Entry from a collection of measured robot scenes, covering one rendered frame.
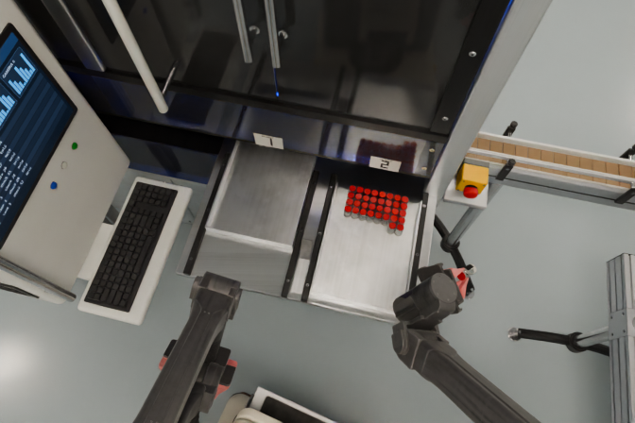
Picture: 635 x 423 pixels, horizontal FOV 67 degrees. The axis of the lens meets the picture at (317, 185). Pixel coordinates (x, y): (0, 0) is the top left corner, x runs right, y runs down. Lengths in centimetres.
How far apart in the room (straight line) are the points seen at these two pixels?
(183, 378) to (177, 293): 164
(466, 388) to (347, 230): 73
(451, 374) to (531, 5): 61
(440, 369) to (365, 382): 139
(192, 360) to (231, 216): 77
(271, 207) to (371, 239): 31
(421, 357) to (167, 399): 42
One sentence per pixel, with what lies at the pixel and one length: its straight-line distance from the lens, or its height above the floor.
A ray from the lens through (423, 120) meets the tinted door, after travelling 119.
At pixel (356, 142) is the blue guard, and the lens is 130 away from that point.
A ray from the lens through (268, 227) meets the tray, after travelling 144.
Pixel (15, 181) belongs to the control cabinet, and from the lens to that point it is 129.
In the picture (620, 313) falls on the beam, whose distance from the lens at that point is 203.
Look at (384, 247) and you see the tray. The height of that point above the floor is 88.
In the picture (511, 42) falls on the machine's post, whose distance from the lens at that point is 97.
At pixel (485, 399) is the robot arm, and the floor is 146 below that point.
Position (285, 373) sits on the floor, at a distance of 223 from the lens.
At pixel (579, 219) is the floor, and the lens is 272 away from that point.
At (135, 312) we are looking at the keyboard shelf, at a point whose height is 80.
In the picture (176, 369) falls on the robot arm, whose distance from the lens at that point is 74.
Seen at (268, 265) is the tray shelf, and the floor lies 88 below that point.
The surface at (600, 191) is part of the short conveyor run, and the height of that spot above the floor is 92.
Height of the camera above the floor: 222
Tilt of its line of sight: 64 degrees down
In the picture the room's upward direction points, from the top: straight up
